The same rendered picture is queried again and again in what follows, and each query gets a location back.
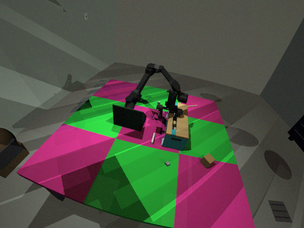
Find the small tan cube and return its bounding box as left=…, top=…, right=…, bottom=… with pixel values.
left=200, top=153, right=215, bottom=168

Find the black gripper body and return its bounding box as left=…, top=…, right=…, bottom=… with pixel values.
left=156, top=99, right=183, bottom=115

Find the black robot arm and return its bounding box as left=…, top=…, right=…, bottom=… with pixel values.
left=125, top=63, right=188, bottom=109

